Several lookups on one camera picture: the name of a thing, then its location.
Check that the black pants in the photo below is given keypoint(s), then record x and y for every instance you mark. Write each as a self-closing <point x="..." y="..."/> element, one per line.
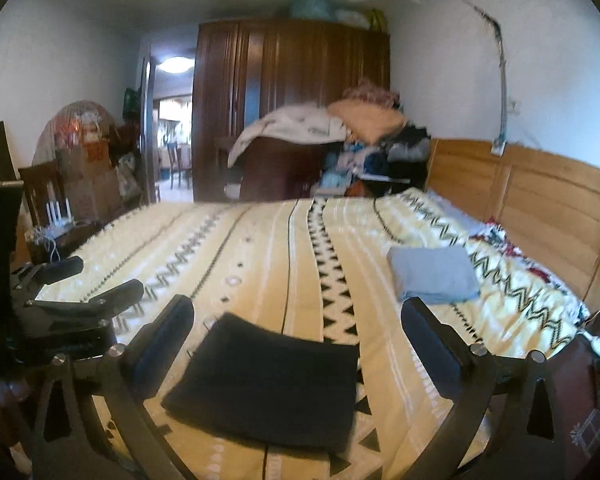
<point x="255" y="384"/>

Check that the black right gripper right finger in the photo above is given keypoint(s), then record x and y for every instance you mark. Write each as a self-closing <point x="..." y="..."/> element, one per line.
<point x="527" y="442"/>

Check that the dark wooden chair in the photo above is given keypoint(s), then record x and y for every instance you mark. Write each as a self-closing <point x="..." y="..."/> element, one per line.
<point x="44" y="192"/>

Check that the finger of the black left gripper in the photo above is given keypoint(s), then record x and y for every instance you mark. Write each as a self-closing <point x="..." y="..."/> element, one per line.
<point x="35" y="277"/>
<point x="106" y="305"/>

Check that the yellow patterned bedspread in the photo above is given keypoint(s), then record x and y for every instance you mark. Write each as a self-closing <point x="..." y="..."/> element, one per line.
<point x="318" y="270"/>

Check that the grey folded garment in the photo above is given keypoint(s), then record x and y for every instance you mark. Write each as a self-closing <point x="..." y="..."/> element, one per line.
<point x="442" y="275"/>

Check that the dark wooden wardrobe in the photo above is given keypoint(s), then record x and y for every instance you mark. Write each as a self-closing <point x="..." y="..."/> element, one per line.
<point x="245" y="69"/>

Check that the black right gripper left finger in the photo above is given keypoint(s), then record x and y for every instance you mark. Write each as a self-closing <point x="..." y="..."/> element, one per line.
<point x="68" y="441"/>

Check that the light wooden headboard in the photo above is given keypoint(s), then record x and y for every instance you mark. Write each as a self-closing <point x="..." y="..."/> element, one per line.
<point x="549" y="205"/>

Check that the white wifi router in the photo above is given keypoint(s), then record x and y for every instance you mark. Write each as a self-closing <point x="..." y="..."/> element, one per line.
<point x="61" y="236"/>

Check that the pile of clothes and bedding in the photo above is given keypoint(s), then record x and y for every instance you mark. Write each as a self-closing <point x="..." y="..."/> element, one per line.
<point x="362" y="139"/>

